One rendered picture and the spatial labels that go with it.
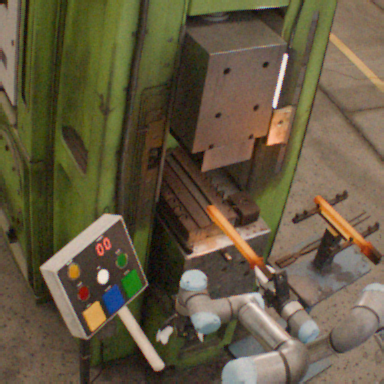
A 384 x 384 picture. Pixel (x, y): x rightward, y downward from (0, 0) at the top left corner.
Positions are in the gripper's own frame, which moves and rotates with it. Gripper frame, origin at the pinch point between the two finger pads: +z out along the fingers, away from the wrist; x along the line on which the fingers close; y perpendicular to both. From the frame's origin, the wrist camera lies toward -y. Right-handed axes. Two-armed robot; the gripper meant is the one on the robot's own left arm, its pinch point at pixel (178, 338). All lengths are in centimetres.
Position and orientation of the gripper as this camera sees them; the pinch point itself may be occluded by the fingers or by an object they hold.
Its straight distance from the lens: 244.6
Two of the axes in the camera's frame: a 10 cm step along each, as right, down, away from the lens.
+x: 9.8, -0.2, 2.2
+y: 1.7, 6.9, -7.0
